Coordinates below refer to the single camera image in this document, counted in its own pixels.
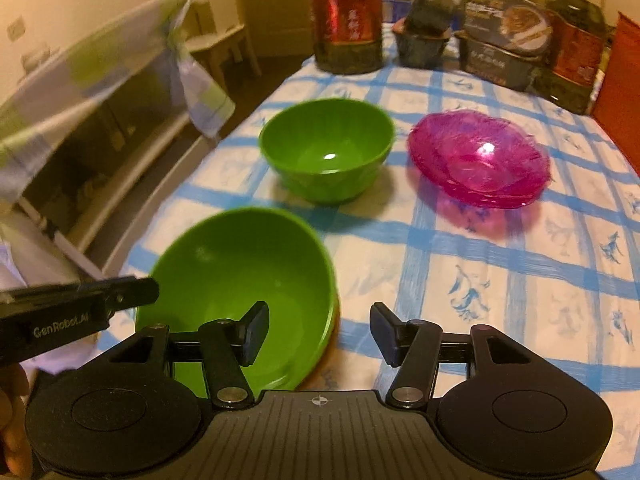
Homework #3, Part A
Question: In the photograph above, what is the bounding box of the red tote bag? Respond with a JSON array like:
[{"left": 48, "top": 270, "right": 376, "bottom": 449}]
[{"left": 590, "top": 12, "right": 640, "bottom": 176}]

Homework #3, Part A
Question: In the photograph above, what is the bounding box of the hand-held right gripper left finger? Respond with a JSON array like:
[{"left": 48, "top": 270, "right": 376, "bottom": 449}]
[{"left": 100, "top": 301, "right": 271, "bottom": 408}]

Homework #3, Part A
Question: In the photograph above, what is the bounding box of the tilted black food cup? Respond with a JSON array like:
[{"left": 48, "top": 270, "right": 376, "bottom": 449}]
[{"left": 402, "top": 0, "right": 461, "bottom": 36}]

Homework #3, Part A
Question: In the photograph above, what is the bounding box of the orange plastic bowl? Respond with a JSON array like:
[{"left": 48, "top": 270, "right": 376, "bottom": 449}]
[{"left": 287, "top": 285, "right": 345, "bottom": 391}]

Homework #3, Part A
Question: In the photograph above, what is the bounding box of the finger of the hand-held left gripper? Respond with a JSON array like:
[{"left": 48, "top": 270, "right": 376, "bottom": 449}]
[{"left": 70, "top": 275, "right": 161, "bottom": 322}]

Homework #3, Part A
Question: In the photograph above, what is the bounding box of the black food bowl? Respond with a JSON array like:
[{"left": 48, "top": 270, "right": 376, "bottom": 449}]
[{"left": 392, "top": 19, "right": 451, "bottom": 68}]

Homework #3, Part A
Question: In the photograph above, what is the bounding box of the black instant rice box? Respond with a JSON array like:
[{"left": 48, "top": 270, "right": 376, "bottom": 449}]
[
  {"left": 462, "top": 0, "right": 553, "bottom": 56},
  {"left": 457, "top": 30, "right": 546, "bottom": 92}
]

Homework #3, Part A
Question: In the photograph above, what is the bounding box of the green plastic bowl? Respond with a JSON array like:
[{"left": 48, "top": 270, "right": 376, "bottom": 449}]
[
  {"left": 259, "top": 99, "right": 396, "bottom": 205},
  {"left": 135, "top": 206, "right": 337, "bottom": 396}
]

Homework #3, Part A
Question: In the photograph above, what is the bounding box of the pink translucent plate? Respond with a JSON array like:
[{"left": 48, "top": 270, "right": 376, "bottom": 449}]
[
  {"left": 410, "top": 150, "right": 548, "bottom": 204},
  {"left": 420, "top": 170, "right": 543, "bottom": 209},
  {"left": 406, "top": 111, "right": 551, "bottom": 197}
]

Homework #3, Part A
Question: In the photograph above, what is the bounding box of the person's left hand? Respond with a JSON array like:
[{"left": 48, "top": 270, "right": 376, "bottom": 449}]
[{"left": 0, "top": 362, "right": 35, "bottom": 475}]

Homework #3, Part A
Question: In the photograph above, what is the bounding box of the wooden door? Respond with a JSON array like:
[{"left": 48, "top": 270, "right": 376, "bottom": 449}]
[{"left": 230, "top": 0, "right": 321, "bottom": 61}]

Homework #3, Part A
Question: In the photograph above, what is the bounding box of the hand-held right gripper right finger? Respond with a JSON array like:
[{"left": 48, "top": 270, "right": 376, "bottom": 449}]
[{"left": 370, "top": 302, "right": 538, "bottom": 408}]

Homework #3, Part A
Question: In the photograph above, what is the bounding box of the green checked chair cloth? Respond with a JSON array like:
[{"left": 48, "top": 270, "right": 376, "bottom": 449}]
[{"left": 0, "top": 0, "right": 236, "bottom": 201}]

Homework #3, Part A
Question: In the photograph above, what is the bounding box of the cooking oil bottle red label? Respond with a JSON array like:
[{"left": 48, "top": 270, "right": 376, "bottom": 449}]
[
  {"left": 306, "top": 0, "right": 385, "bottom": 75},
  {"left": 537, "top": 0, "right": 608, "bottom": 116}
]

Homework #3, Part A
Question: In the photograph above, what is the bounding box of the blue checked tablecloth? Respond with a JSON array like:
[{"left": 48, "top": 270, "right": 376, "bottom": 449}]
[{"left": 95, "top": 7, "right": 640, "bottom": 456}]

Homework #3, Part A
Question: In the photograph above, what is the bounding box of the white wooden chair frame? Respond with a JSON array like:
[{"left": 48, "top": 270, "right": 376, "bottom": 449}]
[{"left": 15, "top": 110, "right": 216, "bottom": 281}]

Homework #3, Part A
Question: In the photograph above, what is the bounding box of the small white chair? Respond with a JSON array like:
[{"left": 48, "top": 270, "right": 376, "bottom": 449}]
[{"left": 185, "top": 0, "right": 261, "bottom": 78}]

